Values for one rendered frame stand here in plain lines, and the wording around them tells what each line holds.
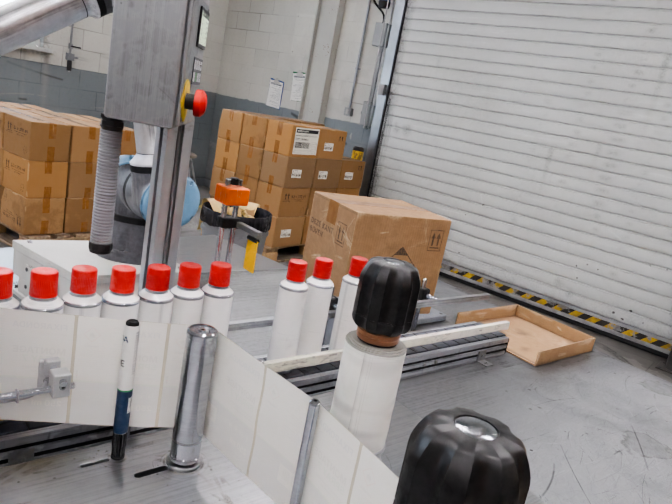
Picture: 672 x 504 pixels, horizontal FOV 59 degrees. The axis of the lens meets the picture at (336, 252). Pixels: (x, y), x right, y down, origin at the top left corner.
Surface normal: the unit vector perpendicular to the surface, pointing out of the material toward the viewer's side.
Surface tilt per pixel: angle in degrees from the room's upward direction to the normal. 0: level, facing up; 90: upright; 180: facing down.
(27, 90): 90
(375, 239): 90
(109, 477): 0
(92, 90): 90
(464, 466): 61
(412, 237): 90
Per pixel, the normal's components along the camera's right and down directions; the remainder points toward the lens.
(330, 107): -0.62, 0.07
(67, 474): 0.18, -0.95
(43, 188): 0.76, 0.32
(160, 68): 0.09, 0.26
